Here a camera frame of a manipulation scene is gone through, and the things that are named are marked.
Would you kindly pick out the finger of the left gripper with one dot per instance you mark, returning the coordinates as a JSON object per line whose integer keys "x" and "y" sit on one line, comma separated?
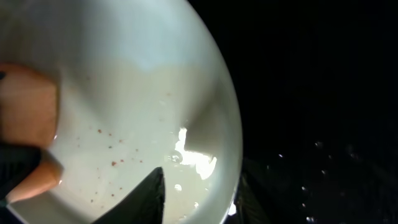
{"x": 17, "y": 162}

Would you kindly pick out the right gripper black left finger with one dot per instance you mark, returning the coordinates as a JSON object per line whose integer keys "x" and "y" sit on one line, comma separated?
{"x": 143, "y": 205}

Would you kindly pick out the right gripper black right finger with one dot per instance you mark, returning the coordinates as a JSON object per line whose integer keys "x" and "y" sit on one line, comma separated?
{"x": 248, "y": 206}

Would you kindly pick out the yellow green sponge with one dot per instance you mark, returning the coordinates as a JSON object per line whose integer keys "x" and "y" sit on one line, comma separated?
{"x": 29, "y": 104}

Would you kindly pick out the mint green plate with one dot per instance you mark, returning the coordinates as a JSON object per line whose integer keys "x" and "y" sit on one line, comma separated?
{"x": 142, "y": 85}

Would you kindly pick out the round black tray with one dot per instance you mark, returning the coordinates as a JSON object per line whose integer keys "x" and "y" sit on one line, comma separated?
{"x": 317, "y": 88}

